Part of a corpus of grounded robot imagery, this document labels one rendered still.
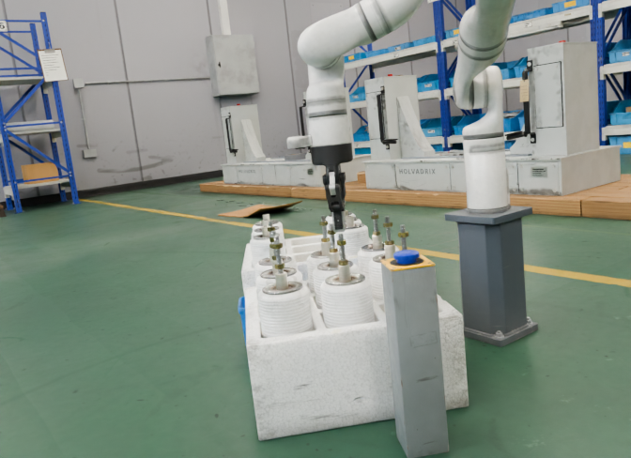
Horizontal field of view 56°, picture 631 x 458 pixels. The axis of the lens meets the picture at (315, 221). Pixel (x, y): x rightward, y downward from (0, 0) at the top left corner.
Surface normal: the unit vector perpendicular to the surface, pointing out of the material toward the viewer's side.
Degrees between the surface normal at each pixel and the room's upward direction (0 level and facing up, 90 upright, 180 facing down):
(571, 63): 90
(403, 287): 90
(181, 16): 90
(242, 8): 90
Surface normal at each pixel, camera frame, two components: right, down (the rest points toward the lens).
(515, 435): -0.11, -0.98
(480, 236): -0.81, 0.18
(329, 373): 0.12, 0.14
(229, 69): 0.58, 0.07
